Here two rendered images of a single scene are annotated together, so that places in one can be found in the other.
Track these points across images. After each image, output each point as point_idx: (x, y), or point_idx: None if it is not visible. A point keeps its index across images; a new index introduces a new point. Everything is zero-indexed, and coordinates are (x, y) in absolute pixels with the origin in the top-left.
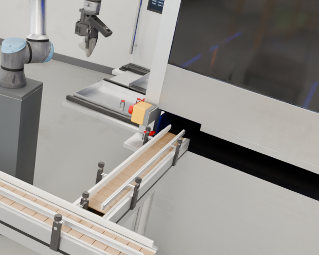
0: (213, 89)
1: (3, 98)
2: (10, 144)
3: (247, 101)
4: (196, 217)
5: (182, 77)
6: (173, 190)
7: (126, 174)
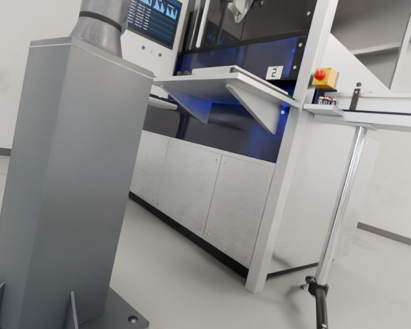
0: (346, 59)
1: (125, 75)
2: (123, 164)
3: (357, 70)
4: (323, 175)
5: (334, 46)
6: (315, 157)
7: None
